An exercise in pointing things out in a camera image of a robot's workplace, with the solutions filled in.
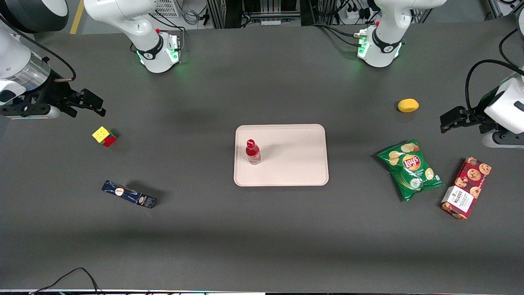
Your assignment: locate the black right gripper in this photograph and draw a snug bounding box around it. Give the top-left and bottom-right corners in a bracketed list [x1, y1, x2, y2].
[23, 74, 106, 118]

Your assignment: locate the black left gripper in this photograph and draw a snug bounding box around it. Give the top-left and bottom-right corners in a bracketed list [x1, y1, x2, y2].
[440, 88, 503, 134]

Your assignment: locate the red coke bottle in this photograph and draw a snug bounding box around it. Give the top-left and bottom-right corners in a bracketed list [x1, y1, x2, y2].
[245, 139, 262, 165]

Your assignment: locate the beige plastic tray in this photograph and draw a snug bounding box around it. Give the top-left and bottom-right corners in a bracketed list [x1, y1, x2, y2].
[233, 124, 330, 187]

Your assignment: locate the colourful puzzle cube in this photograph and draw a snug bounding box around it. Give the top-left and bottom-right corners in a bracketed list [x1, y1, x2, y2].
[92, 126, 117, 147]

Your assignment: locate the red Walkers cookie box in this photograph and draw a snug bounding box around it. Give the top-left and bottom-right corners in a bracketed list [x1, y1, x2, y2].
[440, 157, 492, 220]

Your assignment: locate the yellow lemon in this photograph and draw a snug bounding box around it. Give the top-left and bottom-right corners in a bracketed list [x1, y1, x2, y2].
[398, 98, 420, 113]

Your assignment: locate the green Lay's chips bag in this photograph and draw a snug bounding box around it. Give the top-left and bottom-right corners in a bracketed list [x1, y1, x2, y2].
[377, 139, 445, 203]

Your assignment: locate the dark blue snack box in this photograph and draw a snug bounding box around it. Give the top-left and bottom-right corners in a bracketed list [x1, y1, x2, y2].
[101, 180, 157, 209]

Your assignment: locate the white perforated box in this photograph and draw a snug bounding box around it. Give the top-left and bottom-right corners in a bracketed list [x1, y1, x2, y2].
[151, 0, 181, 18]

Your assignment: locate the white power strip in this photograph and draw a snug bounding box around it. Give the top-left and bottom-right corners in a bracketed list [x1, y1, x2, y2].
[346, 5, 372, 22]

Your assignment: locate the dark grey table mat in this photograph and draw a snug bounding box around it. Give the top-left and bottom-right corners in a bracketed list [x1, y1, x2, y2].
[0, 16, 524, 292]

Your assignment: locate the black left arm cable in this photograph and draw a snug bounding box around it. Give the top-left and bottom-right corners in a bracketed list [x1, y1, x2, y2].
[466, 28, 524, 121]

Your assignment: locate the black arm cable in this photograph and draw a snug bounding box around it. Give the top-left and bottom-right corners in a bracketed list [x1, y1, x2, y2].
[0, 16, 77, 82]
[466, 28, 524, 121]

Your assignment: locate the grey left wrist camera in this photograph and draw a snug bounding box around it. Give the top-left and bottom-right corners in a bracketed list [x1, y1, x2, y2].
[482, 130, 524, 149]

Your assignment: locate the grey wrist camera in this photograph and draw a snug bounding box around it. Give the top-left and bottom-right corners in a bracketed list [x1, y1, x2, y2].
[0, 104, 61, 120]
[482, 130, 524, 149]

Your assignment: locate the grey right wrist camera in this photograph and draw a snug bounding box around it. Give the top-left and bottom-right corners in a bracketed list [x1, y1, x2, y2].
[0, 104, 61, 120]

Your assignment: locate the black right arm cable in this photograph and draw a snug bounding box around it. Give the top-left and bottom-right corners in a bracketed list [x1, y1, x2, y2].
[0, 16, 77, 82]

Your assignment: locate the grey coiled cable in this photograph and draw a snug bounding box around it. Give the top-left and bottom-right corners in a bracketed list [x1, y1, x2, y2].
[181, 7, 202, 26]

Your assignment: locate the black base cable bundle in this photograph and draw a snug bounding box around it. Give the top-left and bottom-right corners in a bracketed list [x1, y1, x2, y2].
[312, 21, 361, 46]

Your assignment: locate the thin black loose cable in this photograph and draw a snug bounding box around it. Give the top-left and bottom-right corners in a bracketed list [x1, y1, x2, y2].
[29, 268, 101, 295]

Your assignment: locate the aluminium frame rack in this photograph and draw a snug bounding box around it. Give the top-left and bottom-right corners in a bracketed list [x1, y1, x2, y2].
[206, 0, 328, 29]

